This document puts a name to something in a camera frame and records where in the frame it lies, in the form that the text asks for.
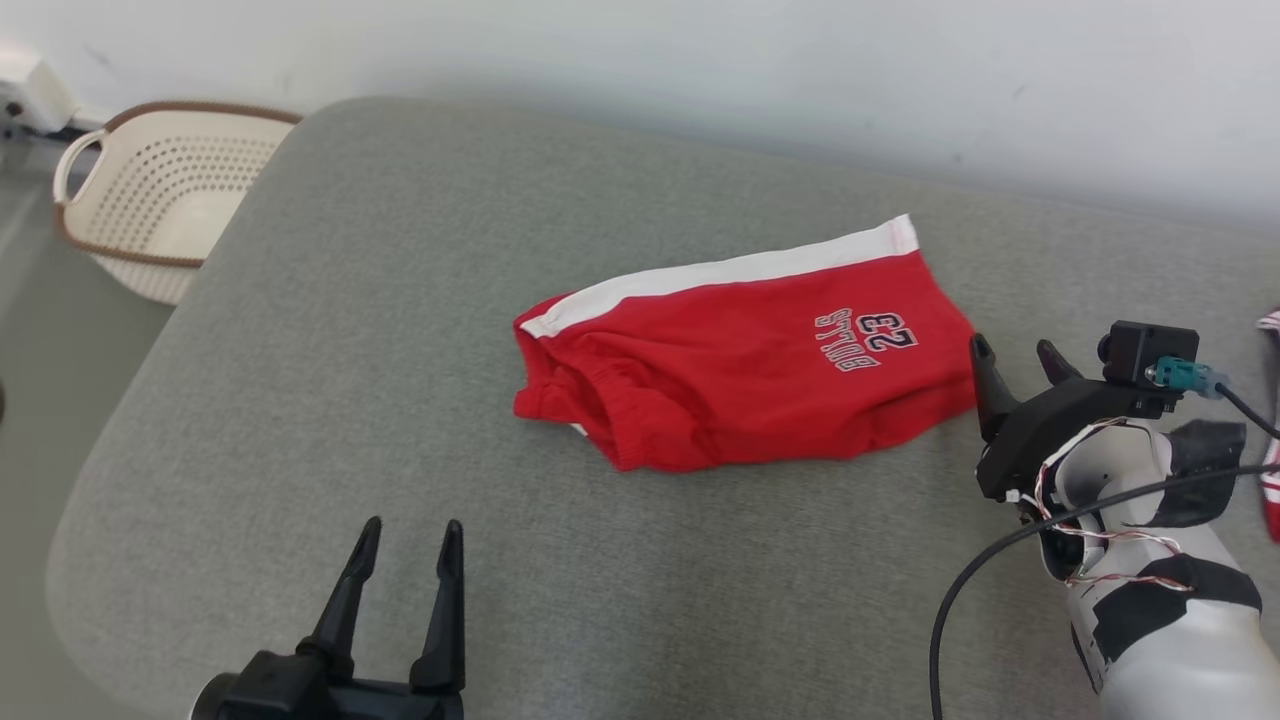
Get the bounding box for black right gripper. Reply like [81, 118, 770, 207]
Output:
[969, 332, 1182, 502]

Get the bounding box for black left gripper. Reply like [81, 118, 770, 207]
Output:
[189, 515, 467, 720]

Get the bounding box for red basketball jersey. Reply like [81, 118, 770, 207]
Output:
[1255, 306, 1280, 547]

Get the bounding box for red shorts white stripe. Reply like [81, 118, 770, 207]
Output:
[511, 213, 980, 474]

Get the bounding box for grey fabric sofa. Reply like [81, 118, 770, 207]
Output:
[44, 96, 1280, 720]

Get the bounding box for cream perforated laundry basket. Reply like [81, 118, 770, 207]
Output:
[52, 99, 304, 307]

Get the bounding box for teal cable connector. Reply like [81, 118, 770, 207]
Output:
[1145, 356, 1233, 400]

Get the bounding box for thin red white wires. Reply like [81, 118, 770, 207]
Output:
[1018, 418, 1193, 591]

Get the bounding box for white wall box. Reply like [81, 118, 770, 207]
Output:
[0, 44, 83, 137]

